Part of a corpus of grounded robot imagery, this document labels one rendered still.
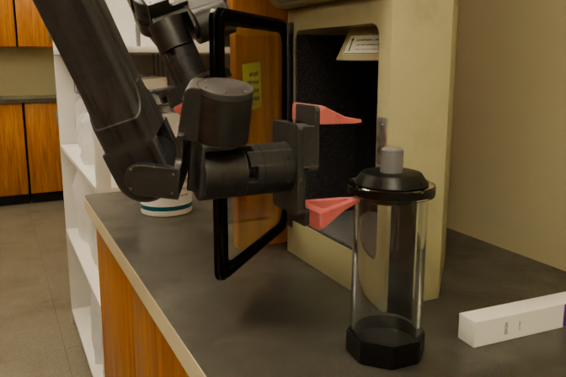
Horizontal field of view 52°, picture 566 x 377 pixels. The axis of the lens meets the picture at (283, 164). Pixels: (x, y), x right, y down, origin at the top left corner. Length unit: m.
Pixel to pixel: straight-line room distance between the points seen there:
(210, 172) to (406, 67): 0.37
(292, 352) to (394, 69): 0.41
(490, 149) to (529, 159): 0.10
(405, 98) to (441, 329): 0.33
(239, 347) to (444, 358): 0.27
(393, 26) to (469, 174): 0.59
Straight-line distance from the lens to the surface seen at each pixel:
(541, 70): 1.21
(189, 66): 0.91
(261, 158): 0.62
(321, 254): 1.05
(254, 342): 0.82
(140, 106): 0.58
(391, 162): 0.71
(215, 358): 0.78
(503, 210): 1.29
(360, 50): 0.94
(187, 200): 1.45
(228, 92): 0.57
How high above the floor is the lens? 1.32
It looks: 10 degrees down
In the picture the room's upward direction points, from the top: straight up
